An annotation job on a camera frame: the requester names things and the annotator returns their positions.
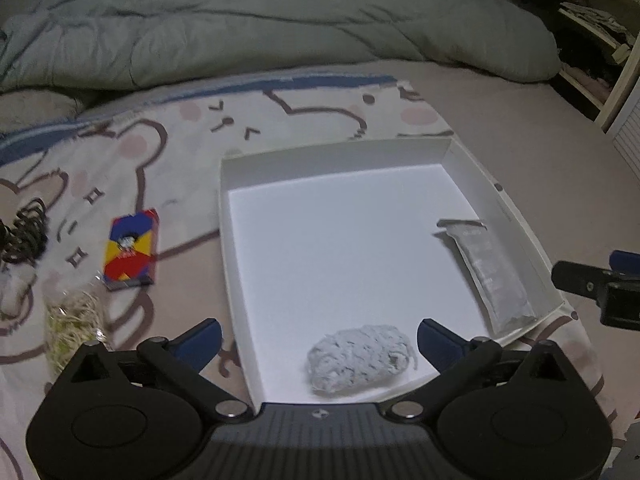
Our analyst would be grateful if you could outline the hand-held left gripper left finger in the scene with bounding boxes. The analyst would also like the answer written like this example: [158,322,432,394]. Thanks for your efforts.
[55,317,251,420]

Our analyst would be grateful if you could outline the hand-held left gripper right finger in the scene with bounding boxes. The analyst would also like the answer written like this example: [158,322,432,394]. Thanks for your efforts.
[385,317,584,418]

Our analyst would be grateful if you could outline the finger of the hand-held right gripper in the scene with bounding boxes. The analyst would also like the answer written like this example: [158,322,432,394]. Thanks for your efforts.
[609,250,640,275]
[551,260,608,306]

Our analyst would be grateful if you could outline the grey packet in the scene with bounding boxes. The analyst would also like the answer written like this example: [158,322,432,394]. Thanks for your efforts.
[432,217,538,338]

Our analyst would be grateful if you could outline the colourful playing card box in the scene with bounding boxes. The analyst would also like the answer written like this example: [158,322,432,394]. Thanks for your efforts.
[101,208,161,292]

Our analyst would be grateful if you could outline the clear bag of hair ties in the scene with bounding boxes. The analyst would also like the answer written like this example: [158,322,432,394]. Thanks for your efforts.
[42,285,113,376]

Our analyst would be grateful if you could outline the white cardboard box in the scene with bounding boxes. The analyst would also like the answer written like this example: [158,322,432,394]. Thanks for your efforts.
[218,136,571,408]

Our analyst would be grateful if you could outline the white lace scrunchie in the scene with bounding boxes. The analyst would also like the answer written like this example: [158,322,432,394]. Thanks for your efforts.
[0,265,38,318]

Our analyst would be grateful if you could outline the dark brown hair claw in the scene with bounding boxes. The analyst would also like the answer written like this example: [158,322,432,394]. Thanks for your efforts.
[0,197,50,263]

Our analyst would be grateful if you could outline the white louvered door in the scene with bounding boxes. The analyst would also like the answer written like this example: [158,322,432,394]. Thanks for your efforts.
[605,95,640,181]

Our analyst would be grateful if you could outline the cream open shelf unit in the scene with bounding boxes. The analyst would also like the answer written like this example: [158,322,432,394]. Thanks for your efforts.
[490,0,640,133]

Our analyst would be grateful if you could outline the pink folded clothes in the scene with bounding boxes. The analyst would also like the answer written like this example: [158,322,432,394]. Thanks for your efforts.
[565,65,611,106]

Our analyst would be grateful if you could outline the printed bear blanket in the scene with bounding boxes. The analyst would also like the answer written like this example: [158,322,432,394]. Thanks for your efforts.
[0,75,618,480]

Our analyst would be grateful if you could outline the dark clothes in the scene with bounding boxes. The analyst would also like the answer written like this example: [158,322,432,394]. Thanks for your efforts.
[545,15,621,86]

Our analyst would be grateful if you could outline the beige folded clothes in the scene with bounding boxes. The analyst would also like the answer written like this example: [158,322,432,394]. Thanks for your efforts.
[560,2,631,41]

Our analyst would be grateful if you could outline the beige fluffy pillow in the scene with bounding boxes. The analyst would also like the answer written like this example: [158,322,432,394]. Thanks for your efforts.
[0,91,86,136]

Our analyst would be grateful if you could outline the grey-green duvet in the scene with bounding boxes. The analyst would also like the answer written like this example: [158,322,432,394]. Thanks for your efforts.
[0,0,561,111]

